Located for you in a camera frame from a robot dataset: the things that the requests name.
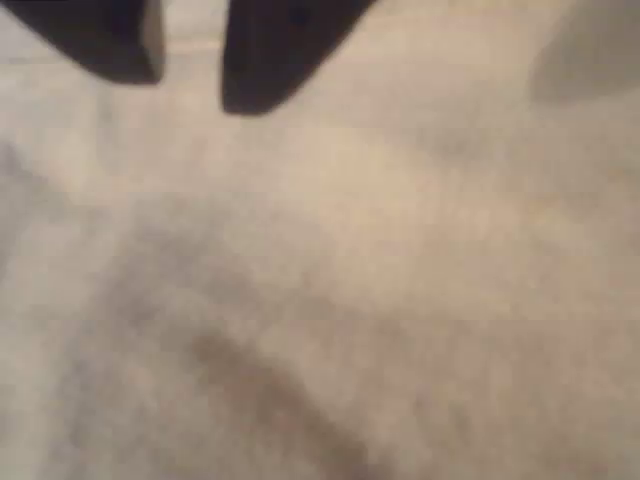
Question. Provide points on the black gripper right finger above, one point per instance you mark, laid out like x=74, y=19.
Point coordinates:
x=280, y=55

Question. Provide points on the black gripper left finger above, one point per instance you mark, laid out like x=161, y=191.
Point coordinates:
x=90, y=35

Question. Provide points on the white cloth with coloured stripes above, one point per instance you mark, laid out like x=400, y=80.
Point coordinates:
x=350, y=280

